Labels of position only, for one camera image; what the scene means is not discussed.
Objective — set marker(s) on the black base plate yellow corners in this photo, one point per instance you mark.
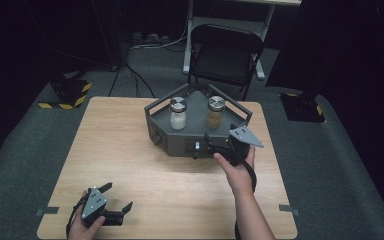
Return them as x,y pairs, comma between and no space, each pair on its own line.
301,108

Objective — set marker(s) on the glass jar with brown powder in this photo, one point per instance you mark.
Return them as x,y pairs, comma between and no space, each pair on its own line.
215,118

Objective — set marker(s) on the person's left hand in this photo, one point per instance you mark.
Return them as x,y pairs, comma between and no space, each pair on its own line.
81,231

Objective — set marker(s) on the glass jar with white powder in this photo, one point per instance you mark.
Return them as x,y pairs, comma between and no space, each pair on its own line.
178,120

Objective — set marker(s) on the black folding chair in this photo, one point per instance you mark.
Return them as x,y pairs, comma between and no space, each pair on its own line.
225,63

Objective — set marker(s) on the dark grey corner rack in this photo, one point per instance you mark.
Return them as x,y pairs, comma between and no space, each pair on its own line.
196,113

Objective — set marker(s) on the person's right hand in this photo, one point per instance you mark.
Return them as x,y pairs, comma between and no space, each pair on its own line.
236,176

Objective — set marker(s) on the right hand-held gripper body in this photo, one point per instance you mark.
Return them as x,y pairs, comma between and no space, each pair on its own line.
238,146

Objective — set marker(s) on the power strip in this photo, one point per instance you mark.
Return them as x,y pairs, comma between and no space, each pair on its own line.
150,38

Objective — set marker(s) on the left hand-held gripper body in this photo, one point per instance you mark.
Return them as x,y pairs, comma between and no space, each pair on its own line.
95,203

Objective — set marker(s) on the black yellow striped base plate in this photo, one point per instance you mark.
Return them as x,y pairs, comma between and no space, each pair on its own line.
68,91

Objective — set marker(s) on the grey tape strip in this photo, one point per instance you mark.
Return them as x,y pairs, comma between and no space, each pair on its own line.
48,210
286,208

